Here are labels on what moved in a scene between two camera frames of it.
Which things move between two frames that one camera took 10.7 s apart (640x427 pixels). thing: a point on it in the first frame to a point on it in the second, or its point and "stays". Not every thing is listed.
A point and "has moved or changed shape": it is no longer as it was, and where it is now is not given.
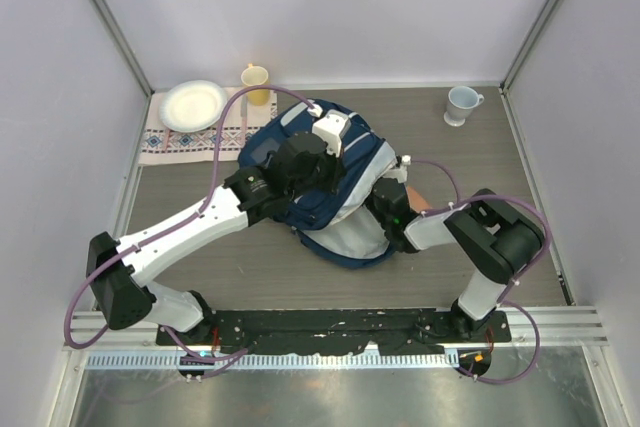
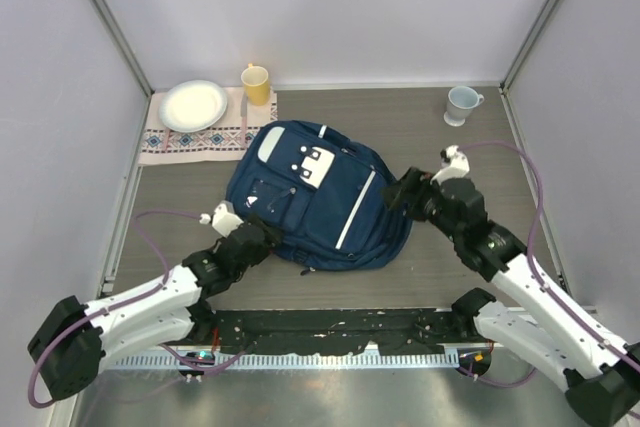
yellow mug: [256, 76] stays
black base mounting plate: [407, 331] stays
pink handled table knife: [244, 118] stays
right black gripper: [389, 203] to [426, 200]
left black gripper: [338, 172] to [274, 237]
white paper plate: [193, 106] stays
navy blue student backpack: [341, 230] has moved or changed shape
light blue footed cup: [460, 103] stays
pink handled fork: [166, 139] stays
